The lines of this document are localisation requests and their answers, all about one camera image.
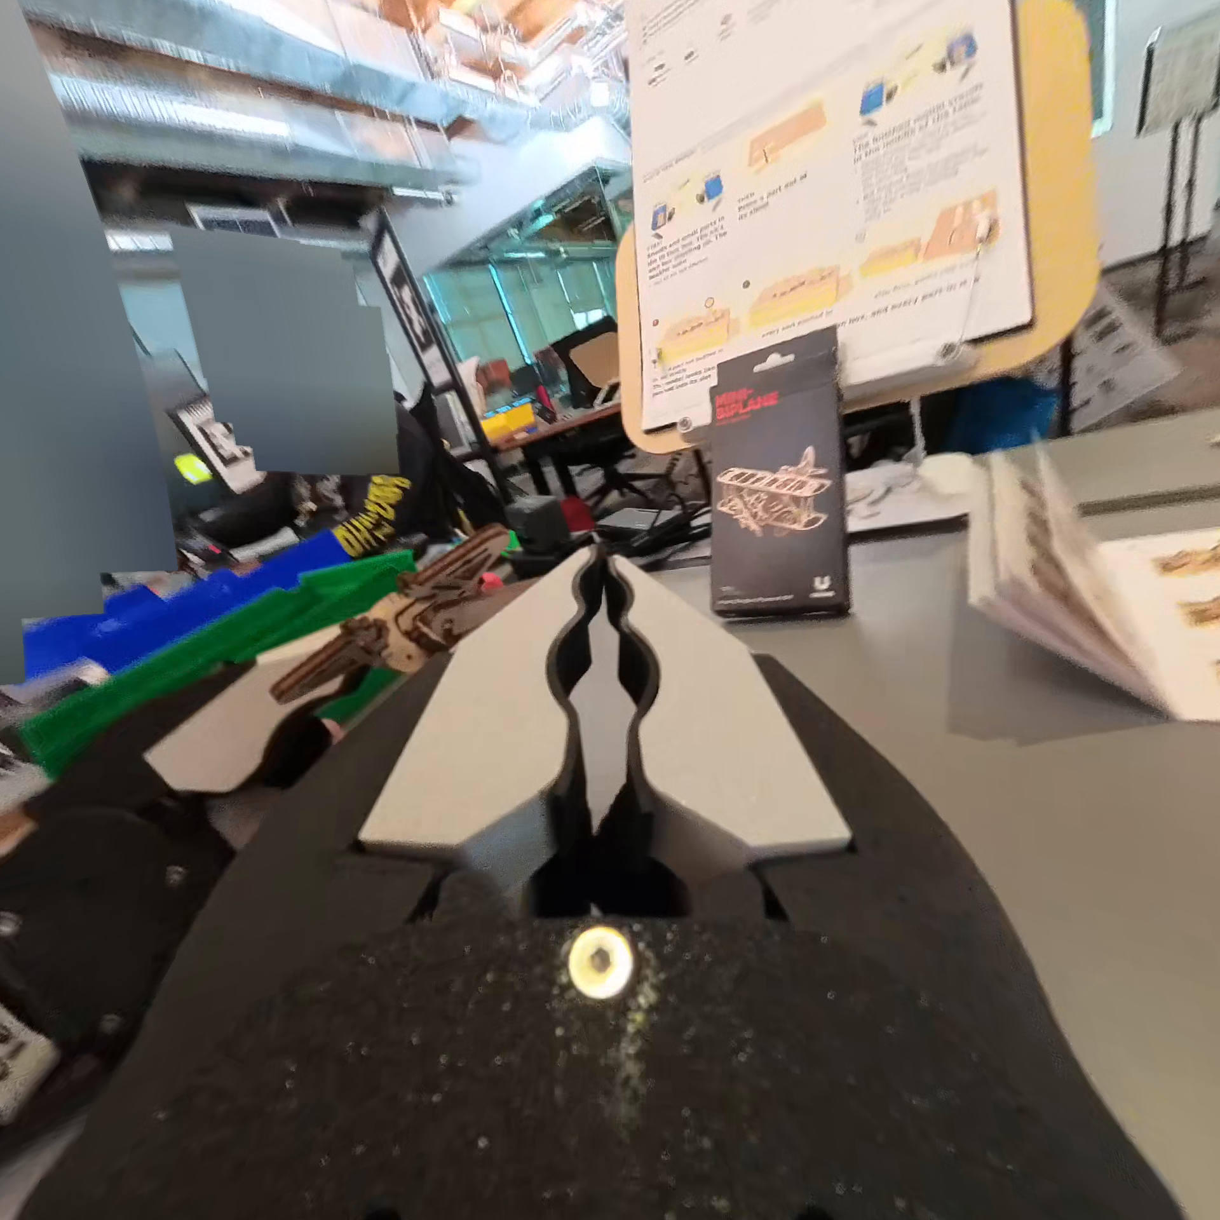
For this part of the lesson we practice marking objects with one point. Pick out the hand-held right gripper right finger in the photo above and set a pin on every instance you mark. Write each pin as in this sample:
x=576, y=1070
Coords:
x=725, y=753

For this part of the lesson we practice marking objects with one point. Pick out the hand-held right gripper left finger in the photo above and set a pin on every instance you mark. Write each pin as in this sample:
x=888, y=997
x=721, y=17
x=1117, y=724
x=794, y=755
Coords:
x=477, y=744

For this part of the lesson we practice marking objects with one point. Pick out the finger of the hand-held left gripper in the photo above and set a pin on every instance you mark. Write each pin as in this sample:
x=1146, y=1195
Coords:
x=215, y=733

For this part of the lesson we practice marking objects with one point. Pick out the wooden biplane model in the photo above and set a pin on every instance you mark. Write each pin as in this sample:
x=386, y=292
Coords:
x=420, y=610

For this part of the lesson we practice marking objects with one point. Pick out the green plastic bin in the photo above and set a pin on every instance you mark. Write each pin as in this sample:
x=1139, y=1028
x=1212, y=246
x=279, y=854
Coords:
x=171, y=685

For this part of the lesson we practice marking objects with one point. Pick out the blue plastic bin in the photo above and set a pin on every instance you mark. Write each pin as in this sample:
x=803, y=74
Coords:
x=191, y=610

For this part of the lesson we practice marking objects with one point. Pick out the small black box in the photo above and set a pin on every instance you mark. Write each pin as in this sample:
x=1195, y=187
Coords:
x=541, y=522

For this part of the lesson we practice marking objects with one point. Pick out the black biplane kit box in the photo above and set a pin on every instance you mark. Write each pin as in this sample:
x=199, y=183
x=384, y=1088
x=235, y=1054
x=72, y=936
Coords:
x=778, y=495

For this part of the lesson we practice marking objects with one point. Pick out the white paper sheet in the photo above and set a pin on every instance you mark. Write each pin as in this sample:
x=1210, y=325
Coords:
x=900, y=500

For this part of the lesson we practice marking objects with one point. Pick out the yellow storage bin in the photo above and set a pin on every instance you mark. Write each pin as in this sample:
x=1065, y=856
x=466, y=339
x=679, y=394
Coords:
x=510, y=422

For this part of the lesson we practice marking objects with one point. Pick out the wooden office desk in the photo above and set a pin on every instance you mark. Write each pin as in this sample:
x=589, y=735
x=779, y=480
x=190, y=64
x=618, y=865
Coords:
x=563, y=431

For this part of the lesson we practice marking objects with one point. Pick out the black office chair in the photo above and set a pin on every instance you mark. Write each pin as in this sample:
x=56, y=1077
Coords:
x=587, y=367

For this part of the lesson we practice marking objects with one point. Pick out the open instruction booklet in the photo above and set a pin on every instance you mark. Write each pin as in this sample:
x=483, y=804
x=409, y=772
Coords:
x=1126, y=610

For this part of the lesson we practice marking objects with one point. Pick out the blue plastic crate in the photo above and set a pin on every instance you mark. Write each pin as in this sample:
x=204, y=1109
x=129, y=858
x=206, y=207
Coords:
x=1001, y=414

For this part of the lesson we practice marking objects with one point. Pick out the white task instruction sheet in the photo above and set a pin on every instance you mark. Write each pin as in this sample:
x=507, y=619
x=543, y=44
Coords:
x=829, y=171

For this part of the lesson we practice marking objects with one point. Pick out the instruction sheet on clipboard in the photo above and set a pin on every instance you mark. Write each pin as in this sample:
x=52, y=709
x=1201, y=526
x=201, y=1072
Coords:
x=1058, y=143

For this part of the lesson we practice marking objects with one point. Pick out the black sign stand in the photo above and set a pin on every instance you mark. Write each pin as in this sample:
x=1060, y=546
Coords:
x=1182, y=75

